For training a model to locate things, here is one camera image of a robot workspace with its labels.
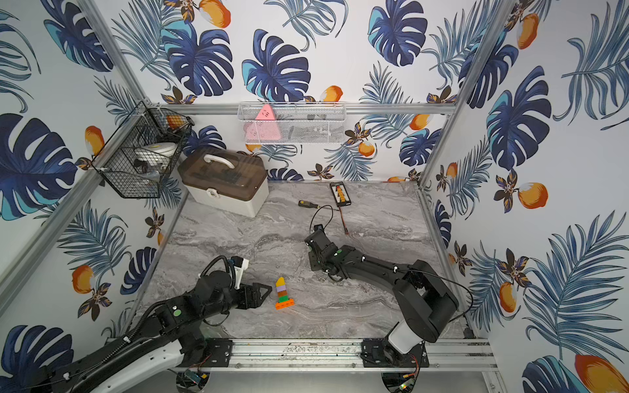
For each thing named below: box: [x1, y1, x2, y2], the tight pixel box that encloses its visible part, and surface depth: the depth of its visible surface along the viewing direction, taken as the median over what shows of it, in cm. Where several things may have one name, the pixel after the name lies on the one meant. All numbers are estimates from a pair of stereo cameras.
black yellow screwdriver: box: [298, 199, 340, 212], surface depth 112 cm
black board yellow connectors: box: [329, 180, 352, 208], surface depth 116 cm
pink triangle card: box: [243, 103, 282, 142], surface depth 92 cm
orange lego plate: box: [275, 298, 295, 311], surface depth 85 cm
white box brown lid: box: [177, 148, 270, 218], surface depth 100 cm
